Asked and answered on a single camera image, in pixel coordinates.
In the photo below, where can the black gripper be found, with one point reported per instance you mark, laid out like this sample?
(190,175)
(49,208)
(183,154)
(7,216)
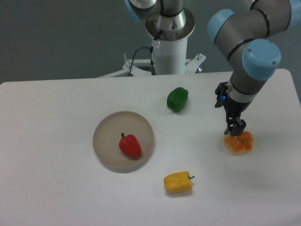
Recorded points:
(233,109)

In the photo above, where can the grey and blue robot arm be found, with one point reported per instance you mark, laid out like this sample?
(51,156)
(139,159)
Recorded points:
(243,40)

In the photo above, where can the green bell pepper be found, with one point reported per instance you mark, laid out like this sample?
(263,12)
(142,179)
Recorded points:
(177,99)

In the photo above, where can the yellow bell pepper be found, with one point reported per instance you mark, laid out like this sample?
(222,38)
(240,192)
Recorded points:
(178,182)

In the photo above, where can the red bell pepper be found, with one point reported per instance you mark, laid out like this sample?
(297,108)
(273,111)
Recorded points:
(130,146)

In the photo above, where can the beige round plate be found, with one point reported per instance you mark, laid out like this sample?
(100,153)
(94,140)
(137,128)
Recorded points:
(108,134)

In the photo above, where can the orange bread bun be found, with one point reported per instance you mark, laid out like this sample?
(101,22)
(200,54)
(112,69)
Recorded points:
(239,144)

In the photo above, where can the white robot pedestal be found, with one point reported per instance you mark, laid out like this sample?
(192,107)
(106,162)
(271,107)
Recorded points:
(168,48)

